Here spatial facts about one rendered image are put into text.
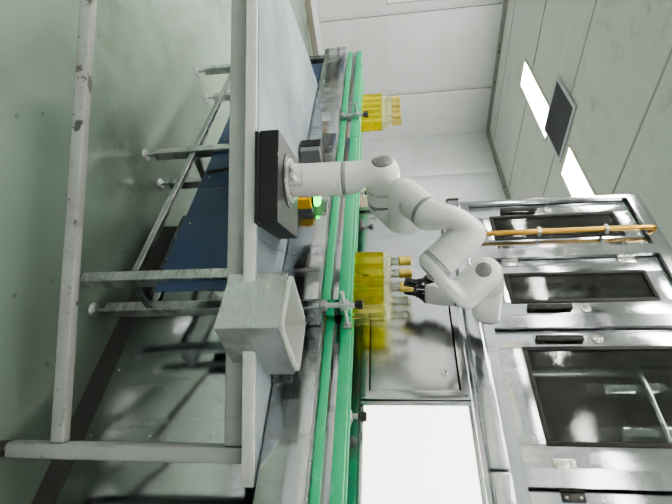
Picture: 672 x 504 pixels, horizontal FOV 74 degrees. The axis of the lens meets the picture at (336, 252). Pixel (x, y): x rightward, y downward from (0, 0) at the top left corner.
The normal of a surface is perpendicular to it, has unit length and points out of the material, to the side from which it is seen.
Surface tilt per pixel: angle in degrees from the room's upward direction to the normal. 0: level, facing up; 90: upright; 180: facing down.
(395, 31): 90
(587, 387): 90
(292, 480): 90
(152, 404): 90
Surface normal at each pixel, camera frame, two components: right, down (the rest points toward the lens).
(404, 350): -0.11, -0.69
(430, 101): -0.06, 0.73
